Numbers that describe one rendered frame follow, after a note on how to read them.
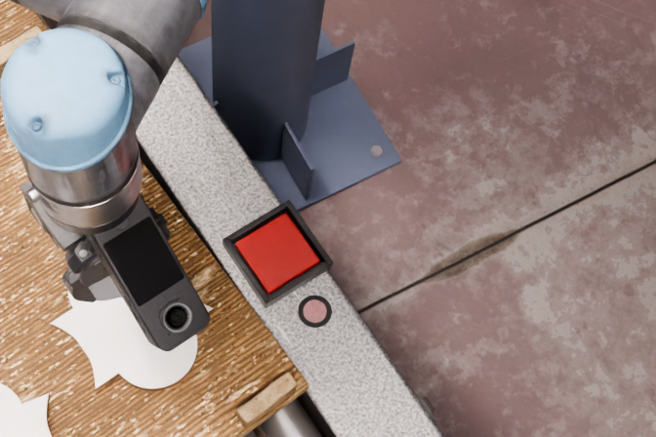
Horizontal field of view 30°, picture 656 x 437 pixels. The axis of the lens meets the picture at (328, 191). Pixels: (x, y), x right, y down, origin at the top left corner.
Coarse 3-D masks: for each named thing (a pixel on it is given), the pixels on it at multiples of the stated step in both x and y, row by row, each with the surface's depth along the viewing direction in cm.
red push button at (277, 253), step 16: (272, 224) 117; (288, 224) 117; (240, 240) 116; (256, 240) 116; (272, 240) 116; (288, 240) 116; (304, 240) 116; (256, 256) 115; (272, 256) 116; (288, 256) 116; (304, 256) 116; (256, 272) 115; (272, 272) 115; (288, 272) 115; (304, 272) 116; (272, 288) 114
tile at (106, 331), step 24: (72, 312) 110; (96, 312) 110; (120, 312) 111; (72, 336) 110; (96, 336) 110; (120, 336) 110; (144, 336) 110; (96, 360) 109; (120, 360) 109; (144, 360) 109; (168, 360) 109; (192, 360) 110; (96, 384) 108; (144, 384) 108; (168, 384) 109
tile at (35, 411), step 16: (0, 384) 107; (0, 400) 107; (16, 400) 107; (32, 400) 107; (48, 400) 108; (0, 416) 106; (16, 416) 106; (32, 416) 107; (0, 432) 106; (16, 432) 106; (32, 432) 106; (48, 432) 106
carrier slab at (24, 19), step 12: (0, 0) 123; (0, 12) 122; (12, 12) 122; (24, 12) 122; (0, 24) 122; (12, 24) 122; (24, 24) 122; (36, 24) 122; (0, 36) 121; (12, 36) 121
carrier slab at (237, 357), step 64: (0, 128) 118; (0, 192) 115; (0, 256) 113; (64, 256) 113; (192, 256) 114; (0, 320) 111; (256, 320) 112; (64, 384) 109; (128, 384) 109; (192, 384) 110; (256, 384) 110
